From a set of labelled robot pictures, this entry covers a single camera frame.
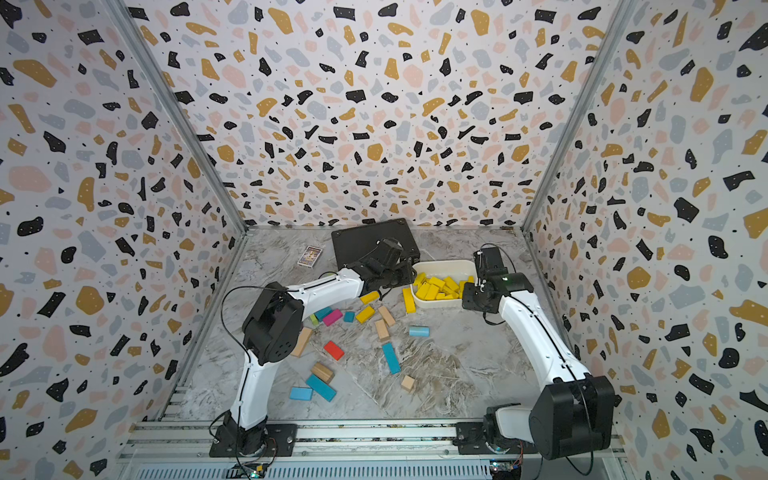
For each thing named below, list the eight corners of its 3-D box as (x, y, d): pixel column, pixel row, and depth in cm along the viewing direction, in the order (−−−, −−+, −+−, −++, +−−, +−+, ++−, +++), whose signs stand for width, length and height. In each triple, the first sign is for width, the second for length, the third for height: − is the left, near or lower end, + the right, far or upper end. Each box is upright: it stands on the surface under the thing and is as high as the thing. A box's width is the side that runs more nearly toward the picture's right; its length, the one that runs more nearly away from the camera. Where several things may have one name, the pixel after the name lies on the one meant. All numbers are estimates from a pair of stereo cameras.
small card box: (297, 264, 112) (295, 261, 111) (308, 248, 118) (306, 244, 116) (311, 268, 111) (310, 264, 109) (322, 251, 117) (320, 247, 115)
